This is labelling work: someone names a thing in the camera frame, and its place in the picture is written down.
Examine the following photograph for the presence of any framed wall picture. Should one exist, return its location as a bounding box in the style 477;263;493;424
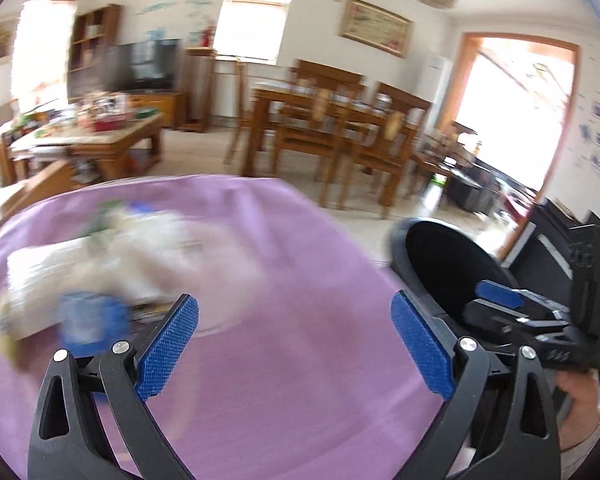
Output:
338;0;414;58

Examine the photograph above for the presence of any black television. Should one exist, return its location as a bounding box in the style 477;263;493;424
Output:
102;39;181;92

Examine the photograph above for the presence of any purple tablecloth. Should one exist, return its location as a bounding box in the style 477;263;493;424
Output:
0;176;440;479

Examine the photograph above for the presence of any wooden dining chair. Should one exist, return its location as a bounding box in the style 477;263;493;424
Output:
270;60;365;207
337;82;431;219

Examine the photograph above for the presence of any blue tissue pack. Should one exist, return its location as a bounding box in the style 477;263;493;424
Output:
58;292;130;358

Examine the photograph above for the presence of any wooden tv cabinet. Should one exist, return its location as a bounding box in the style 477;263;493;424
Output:
128;91;188;129

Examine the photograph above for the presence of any wooden dining table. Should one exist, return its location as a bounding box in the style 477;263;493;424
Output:
240;82;430;219

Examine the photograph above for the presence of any wooden dining chair left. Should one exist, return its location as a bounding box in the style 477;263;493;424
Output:
270;60;365;207

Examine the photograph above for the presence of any wooden bookshelf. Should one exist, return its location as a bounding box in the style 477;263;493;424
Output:
67;4;123;101

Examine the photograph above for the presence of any wooden dining chair right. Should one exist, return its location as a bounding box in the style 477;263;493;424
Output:
337;82;431;219

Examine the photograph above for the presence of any wooden coffee table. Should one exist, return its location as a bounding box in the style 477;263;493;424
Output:
6;108;162;181

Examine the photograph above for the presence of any white air conditioner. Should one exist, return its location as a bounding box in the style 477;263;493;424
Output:
415;53;453;133

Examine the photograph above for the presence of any wooden plant stand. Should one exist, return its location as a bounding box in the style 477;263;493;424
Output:
181;47;216;133

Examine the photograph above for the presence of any small framed flower painting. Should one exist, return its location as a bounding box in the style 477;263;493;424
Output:
0;14;19;65

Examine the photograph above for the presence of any right bare hand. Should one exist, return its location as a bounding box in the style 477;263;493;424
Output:
556;368;600;452

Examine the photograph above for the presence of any black trash bin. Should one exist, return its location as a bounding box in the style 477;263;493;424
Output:
388;218;518;344

